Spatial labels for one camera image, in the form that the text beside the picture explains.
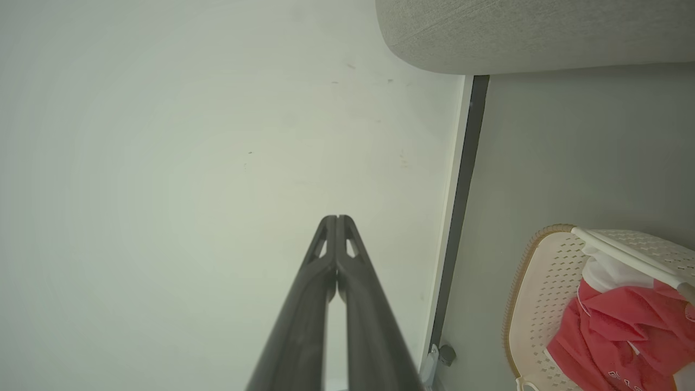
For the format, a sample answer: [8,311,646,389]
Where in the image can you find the white garment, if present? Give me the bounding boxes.
[580,243,680,295]

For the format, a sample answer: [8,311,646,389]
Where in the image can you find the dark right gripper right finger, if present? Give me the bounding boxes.
[336,215,425,391]

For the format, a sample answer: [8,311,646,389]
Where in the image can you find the white and black baseboard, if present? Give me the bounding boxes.
[419,74,490,375]

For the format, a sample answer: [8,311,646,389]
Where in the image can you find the grey metal frame leg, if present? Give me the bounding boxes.
[419,344,441,391]

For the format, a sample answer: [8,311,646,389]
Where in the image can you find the red jersey with lettering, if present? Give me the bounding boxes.
[545,310,679,391]

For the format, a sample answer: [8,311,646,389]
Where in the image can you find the plain red garment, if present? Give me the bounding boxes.
[577,280,695,359]

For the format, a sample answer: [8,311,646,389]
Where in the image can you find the grey fabric sofa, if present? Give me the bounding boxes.
[375,0,695,76]

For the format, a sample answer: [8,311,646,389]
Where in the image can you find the cream perforated laundry basket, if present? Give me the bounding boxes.
[502,223,695,391]

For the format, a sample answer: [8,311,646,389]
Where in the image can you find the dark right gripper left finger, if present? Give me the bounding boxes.
[246,215,339,391]

